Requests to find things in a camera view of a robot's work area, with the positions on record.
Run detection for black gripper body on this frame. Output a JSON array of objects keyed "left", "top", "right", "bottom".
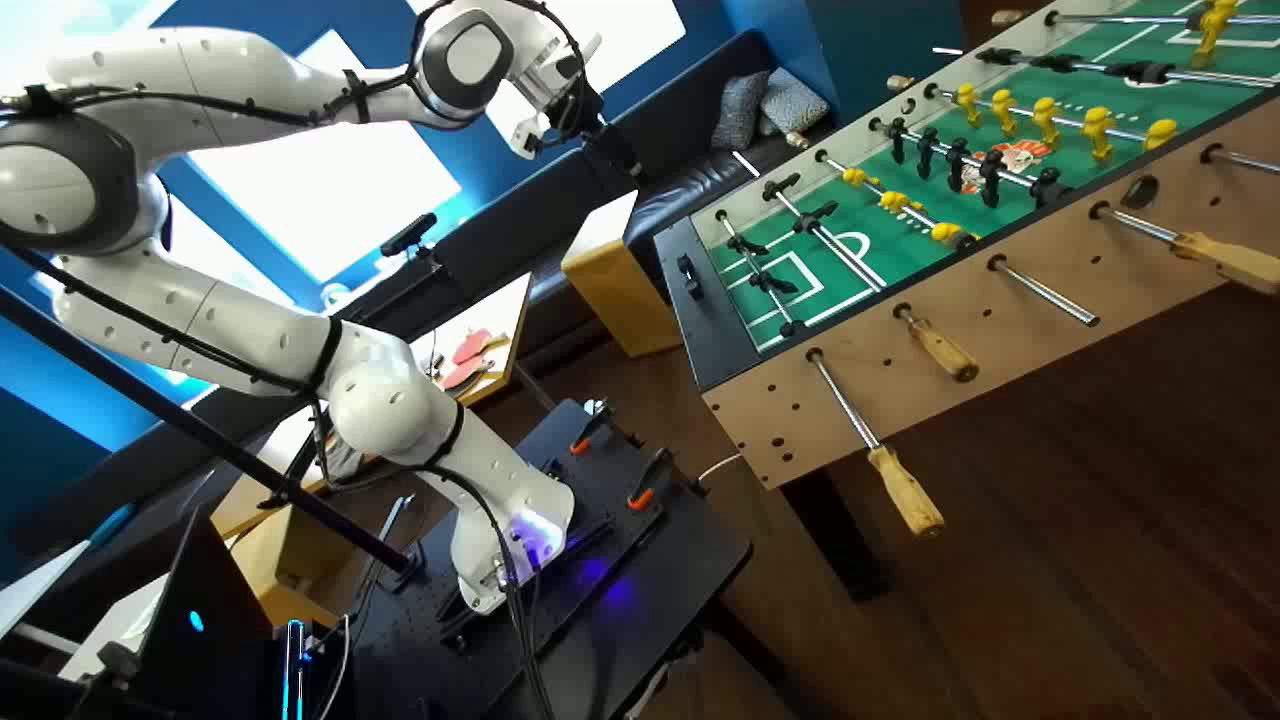
[{"left": 550, "top": 67, "right": 615, "bottom": 154}]

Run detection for foosball rod black goalie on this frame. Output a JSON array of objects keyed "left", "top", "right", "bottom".
[{"left": 714, "top": 206, "right": 954, "bottom": 542}]

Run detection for foosball rod three yellow players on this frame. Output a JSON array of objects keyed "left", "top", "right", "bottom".
[{"left": 781, "top": 129, "right": 1106, "bottom": 331}]

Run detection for foosball rod five yellow players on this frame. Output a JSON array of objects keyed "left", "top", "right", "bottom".
[{"left": 882, "top": 67, "right": 1280, "bottom": 182}]

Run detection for foosball rod three black players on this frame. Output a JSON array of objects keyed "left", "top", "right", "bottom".
[{"left": 928, "top": 42, "right": 1280, "bottom": 95}]

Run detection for foosball rod two yellow players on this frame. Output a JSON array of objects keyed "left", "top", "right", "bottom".
[{"left": 987, "top": 0, "right": 1280, "bottom": 67}]

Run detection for foosball rod five black players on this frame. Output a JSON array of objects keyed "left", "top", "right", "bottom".
[{"left": 868, "top": 114, "right": 1280, "bottom": 296}]

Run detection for dark sofa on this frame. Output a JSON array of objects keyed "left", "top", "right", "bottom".
[{"left": 323, "top": 32, "right": 818, "bottom": 346}]

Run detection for grey cushion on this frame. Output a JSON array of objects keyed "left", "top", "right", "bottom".
[
  {"left": 762, "top": 66, "right": 833, "bottom": 138},
  {"left": 709, "top": 67, "right": 776, "bottom": 154}
]

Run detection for yellow wooden box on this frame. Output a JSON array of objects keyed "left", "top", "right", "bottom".
[{"left": 557, "top": 187, "right": 688, "bottom": 359}]

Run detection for beige small table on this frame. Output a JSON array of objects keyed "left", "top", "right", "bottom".
[{"left": 403, "top": 272, "right": 541, "bottom": 412}]

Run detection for black office chair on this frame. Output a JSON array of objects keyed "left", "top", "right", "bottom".
[{"left": 378, "top": 208, "right": 445, "bottom": 268}]

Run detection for red table tennis paddle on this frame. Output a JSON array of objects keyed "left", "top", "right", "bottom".
[
  {"left": 449, "top": 329, "right": 502, "bottom": 373},
  {"left": 438, "top": 359, "right": 492, "bottom": 397}
]

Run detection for black robot mounting cart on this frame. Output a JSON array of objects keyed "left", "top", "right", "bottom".
[{"left": 349, "top": 397, "right": 755, "bottom": 720}]

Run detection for wooden foosball table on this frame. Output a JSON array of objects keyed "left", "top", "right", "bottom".
[{"left": 653, "top": 0, "right": 1280, "bottom": 606}]

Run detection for black metal pole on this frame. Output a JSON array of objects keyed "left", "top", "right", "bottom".
[{"left": 0, "top": 282, "right": 429, "bottom": 586}]

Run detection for tan cardboard box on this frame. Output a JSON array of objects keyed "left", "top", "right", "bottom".
[{"left": 210, "top": 473, "right": 374, "bottom": 634}]

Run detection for blue lit electronic device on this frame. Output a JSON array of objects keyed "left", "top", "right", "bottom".
[{"left": 275, "top": 611, "right": 333, "bottom": 720}]

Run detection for black laptop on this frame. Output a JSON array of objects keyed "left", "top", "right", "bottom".
[{"left": 132, "top": 514, "right": 286, "bottom": 720}]

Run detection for light grey wrist camera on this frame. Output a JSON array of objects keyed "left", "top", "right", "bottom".
[{"left": 510, "top": 114, "right": 554, "bottom": 162}]

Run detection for black clamp orange handle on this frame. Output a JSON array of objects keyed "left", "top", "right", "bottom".
[
  {"left": 619, "top": 448, "right": 680, "bottom": 520},
  {"left": 559, "top": 397, "right": 619, "bottom": 464}
]

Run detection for white cable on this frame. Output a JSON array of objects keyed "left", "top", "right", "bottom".
[{"left": 693, "top": 443, "right": 754, "bottom": 488}]

